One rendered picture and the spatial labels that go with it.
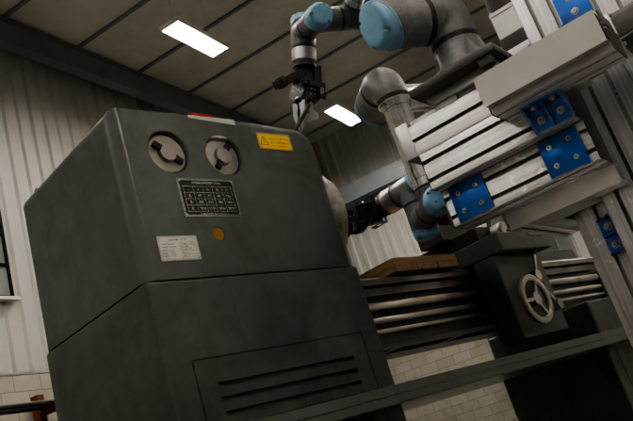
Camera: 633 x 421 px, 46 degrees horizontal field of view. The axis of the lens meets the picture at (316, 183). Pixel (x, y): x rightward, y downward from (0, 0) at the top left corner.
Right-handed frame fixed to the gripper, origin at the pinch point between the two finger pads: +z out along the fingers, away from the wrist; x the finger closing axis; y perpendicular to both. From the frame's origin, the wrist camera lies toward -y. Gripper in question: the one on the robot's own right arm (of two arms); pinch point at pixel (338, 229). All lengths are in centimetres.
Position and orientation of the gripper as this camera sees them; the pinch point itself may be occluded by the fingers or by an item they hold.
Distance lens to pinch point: 232.5
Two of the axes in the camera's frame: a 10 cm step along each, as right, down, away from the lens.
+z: -6.2, 4.4, 6.5
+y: 7.3, 0.2, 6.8
